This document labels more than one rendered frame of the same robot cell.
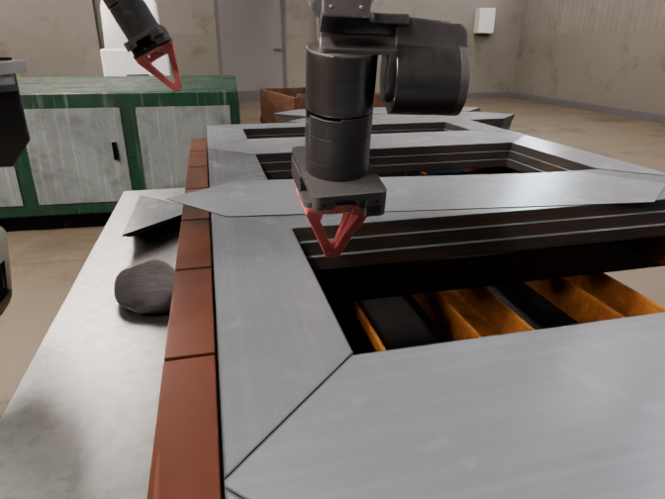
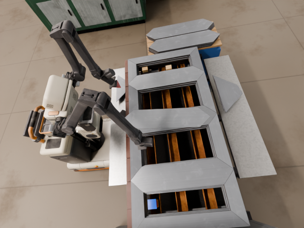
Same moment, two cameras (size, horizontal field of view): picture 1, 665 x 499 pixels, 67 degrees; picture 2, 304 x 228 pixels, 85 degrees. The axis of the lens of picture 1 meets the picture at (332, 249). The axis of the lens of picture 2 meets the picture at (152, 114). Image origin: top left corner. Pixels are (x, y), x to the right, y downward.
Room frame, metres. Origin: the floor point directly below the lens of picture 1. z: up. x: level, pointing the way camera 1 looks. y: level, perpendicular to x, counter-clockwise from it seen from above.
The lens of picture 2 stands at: (0.12, -0.32, 2.16)
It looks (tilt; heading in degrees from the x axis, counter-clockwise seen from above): 62 degrees down; 26
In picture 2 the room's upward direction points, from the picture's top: 19 degrees counter-clockwise
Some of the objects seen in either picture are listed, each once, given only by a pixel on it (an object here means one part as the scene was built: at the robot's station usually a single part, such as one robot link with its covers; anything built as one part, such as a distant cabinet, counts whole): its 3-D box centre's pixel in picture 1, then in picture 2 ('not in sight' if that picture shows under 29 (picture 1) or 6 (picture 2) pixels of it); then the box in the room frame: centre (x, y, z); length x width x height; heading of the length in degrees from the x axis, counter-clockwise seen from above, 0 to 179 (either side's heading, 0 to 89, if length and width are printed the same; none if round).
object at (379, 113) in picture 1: (393, 122); (181, 36); (1.75, -0.21, 0.82); 0.80 x 0.40 x 0.06; 104
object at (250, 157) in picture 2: not in sight; (232, 106); (0.93, -0.73, 0.74); 1.20 x 0.26 x 0.03; 14
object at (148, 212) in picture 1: (163, 212); (122, 87); (1.12, 0.40, 0.70); 0.39 x 0.12 x 0.04; 14
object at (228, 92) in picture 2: not in sight; (228, 91); (1.07, -0.69, 0.77); 0.45 x 0.20 x 0.04; 14
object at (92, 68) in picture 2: not in sight; (84, 54); (0.90, 0.38, 1.40); 0.11 x 0.06 x 0.43; 12
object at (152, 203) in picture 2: not in sight; (152, 204); (0.05, -0.13, 0.88); 0.06 x 0.06 x 0.02; 14
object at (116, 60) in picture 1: (139, 74); not in sight; (5.99, 2.19, 0.77); 0.86 x 0.72 x 1.54; 14
